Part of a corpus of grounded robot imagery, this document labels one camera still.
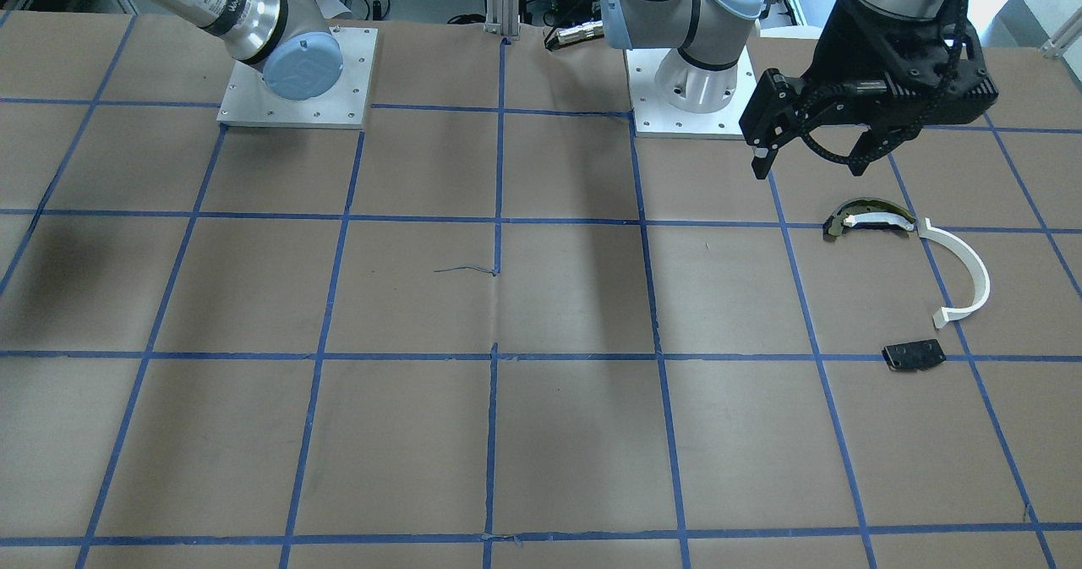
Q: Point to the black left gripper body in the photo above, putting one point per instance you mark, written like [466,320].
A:
[848,47]

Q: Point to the white curved plastic bracket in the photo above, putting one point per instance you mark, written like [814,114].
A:
[980,278]

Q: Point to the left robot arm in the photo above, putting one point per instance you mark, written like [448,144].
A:
[711,34]

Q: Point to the black brake pad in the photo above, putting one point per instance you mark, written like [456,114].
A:
[913,356]

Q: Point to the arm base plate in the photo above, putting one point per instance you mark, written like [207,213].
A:
[248,102]
[673,99]

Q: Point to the olive brake shoe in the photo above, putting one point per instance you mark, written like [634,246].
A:
[868,213]

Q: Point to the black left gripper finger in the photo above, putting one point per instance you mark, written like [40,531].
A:
[876,143]
[770,119]

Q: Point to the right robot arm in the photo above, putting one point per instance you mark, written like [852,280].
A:
[245,19]

